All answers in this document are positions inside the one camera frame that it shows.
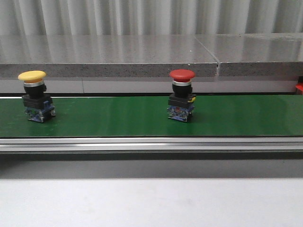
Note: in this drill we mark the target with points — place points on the red mushroom push button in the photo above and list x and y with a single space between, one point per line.
181 101

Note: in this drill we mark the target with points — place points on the yellow mushroom push button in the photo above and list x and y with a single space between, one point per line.
38 105

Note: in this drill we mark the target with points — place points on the grey stone counter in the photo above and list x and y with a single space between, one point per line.
87 64

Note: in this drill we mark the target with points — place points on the green conveyor belt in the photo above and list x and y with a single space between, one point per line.
243 115

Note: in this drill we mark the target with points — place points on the red plastic object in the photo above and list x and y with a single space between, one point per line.
299 86

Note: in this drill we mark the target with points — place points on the white pleated curtain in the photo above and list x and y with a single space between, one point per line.
149 17

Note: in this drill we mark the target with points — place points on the aluminium conveyor frame rail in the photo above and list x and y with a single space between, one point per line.
151 148

